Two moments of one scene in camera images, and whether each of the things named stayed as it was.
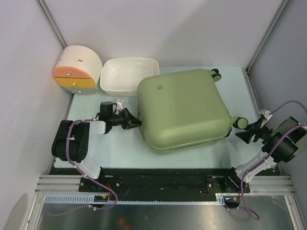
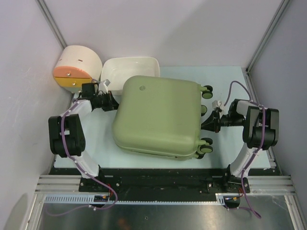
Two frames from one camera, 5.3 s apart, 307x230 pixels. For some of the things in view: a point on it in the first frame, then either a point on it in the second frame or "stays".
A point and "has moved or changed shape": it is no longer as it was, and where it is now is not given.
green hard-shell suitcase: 184,109 has moved or changed shape
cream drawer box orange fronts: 78,68 stays
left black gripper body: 121,119 to 107,104
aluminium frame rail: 257,185 stays
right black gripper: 254,128 to 213,122
